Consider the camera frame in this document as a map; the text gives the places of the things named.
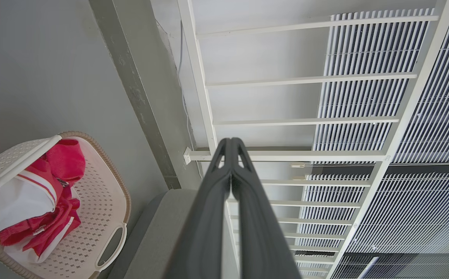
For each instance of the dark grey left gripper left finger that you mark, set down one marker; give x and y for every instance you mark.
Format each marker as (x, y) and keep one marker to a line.
(205, 224)

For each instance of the white slatted window blind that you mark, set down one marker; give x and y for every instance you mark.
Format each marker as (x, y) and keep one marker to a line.
(441, 116)

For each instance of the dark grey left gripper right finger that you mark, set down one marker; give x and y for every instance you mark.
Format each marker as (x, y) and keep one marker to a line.
(259, 232)

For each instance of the red and white sports jersey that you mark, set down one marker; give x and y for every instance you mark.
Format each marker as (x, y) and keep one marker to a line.
(65, 159)

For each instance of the cream perforated plastic laundry basket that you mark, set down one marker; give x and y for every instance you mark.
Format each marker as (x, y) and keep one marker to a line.
(92, 205)

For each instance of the grey skirting board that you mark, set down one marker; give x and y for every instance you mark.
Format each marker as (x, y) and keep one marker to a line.
(131, 77)

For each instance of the grey fabric sofa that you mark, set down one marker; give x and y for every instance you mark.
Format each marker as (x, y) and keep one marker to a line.
(154, 240)

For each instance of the white metal ladder-like frame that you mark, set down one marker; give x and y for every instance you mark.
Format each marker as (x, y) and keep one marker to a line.
(199, 73)

